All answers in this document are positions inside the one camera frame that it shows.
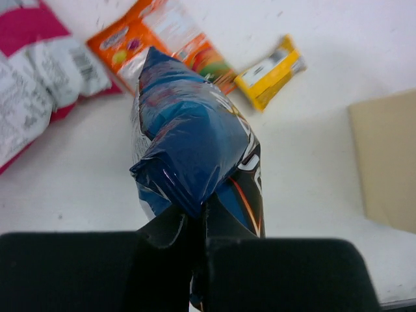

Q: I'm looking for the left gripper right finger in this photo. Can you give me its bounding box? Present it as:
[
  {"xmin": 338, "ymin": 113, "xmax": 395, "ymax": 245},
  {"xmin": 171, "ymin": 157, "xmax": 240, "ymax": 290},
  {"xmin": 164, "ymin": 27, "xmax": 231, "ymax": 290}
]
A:
[{"xmin": 202, "ymin": 198, "xmax": 381, "ymax": 311}]

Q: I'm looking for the blue Doritos bag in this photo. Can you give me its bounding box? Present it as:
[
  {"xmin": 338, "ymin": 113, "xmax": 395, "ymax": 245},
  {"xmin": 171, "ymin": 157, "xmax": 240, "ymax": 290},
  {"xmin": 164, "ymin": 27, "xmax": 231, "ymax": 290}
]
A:
[{"xmin": 130, "ymin": 47, "xmax": 267, "ymax": 311}]

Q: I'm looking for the pink white snack bag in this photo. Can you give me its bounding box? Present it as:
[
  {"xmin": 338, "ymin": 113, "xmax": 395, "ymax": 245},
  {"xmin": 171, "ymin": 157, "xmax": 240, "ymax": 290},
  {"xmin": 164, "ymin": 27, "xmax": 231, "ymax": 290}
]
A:
[{"xmin": 1, "ymin": 1, "xmax": 121, "ymax": 172}]

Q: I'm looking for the yellow snack bar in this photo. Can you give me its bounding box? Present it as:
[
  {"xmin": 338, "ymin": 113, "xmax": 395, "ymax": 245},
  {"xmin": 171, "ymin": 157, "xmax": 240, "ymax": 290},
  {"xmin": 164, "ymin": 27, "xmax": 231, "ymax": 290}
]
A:
[{"xmin": 234, "ymin": 34, "xmax": 306, "ymax": 111}]

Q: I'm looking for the beige paper bag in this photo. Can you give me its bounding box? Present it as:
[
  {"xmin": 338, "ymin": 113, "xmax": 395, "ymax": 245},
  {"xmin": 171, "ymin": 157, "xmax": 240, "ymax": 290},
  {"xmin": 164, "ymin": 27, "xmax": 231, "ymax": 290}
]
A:
[{"xmin": 348, "ymin": 89, "xmax": 415, "ymax": 233}]

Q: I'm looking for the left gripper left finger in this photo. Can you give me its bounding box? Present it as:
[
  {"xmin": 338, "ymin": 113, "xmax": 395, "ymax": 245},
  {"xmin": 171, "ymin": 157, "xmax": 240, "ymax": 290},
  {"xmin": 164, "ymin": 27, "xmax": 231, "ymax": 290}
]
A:
[{"xmin": 1, "ymin": 207, "xmax": 190, "ymax": 311}]

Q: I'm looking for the orange snack packet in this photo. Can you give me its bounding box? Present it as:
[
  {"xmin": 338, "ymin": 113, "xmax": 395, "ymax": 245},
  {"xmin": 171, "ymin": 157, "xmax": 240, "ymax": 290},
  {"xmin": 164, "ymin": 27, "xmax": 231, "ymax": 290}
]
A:
[{"xmin": 87, "ymin": 1, "xmax": 236, "ymax": 94}]

